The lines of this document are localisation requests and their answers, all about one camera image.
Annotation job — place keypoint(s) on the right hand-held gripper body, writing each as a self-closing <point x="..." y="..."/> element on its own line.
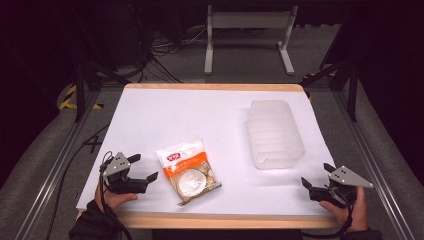
<point x="346" y="178"/>

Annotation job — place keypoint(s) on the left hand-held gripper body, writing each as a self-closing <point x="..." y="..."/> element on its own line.
<point x="116" y="166"/>

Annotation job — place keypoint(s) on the orange and white snack packet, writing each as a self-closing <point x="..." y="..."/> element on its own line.
<point x="188" y="173"/>

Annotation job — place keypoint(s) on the clear plastic container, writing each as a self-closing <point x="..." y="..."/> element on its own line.
<point x="275" y="136"/>

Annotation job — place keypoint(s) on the person's left hand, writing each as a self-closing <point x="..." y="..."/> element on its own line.
<point x="115" y="200"/>

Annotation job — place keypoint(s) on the person's right hand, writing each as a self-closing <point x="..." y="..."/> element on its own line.
<point x="358" y="213"/>

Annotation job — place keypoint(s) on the white table sheet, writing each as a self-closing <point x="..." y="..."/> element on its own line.
<point x="200" y="116"/>

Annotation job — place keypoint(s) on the black metal stand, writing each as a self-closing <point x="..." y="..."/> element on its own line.
<point x="80" y="86"/>
<point x="352" y="90"/>

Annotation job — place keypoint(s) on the yellow and black hazard tape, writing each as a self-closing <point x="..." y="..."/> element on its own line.
<point x="66" y="98"/>

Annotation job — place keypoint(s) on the white metal stand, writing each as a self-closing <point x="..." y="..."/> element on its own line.
<point x="246" y="20"/>

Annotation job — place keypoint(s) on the aluminium floor rail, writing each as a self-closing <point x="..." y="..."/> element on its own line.
<point x="56" y="173"/>
<point x="373" y="166"/>

